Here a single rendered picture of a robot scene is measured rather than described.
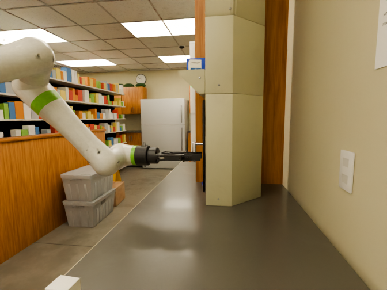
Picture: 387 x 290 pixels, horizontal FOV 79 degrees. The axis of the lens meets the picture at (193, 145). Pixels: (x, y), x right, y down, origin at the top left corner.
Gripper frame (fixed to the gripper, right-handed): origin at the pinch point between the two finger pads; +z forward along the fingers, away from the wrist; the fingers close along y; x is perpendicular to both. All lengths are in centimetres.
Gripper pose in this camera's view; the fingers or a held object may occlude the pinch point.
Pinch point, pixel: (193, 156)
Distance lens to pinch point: 105.3
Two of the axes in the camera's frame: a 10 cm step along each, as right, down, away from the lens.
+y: 1.4, -1.1, 9.8
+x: 0.1, 9.9, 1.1
